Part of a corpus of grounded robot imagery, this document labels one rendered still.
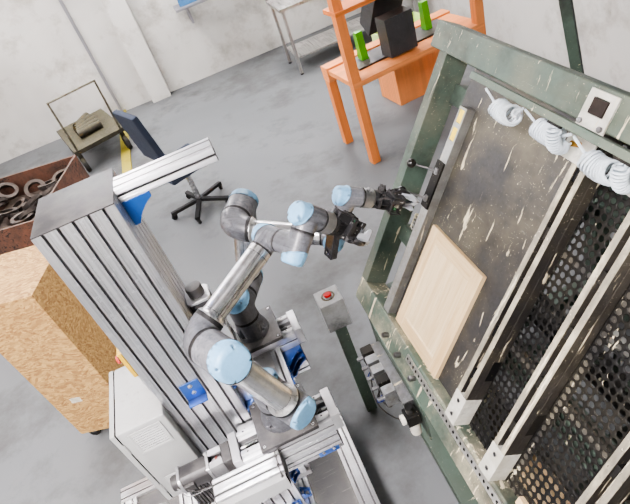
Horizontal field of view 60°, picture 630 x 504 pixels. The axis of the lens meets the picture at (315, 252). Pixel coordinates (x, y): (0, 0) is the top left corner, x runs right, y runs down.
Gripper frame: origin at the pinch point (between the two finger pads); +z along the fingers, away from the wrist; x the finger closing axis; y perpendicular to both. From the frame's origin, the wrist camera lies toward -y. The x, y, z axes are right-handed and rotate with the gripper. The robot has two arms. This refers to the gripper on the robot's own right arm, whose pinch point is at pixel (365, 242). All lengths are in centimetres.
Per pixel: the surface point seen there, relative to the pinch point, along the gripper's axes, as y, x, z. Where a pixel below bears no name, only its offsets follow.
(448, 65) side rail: 69, 37, 30
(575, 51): 103, 21, 76
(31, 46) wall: -111, 765, 57
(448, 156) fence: 39, 15, 32
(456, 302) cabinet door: -5.1, -18.3, 41.2
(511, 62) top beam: 73, -5, 9
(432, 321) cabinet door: -19, -10, 48
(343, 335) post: -61, 38, 69
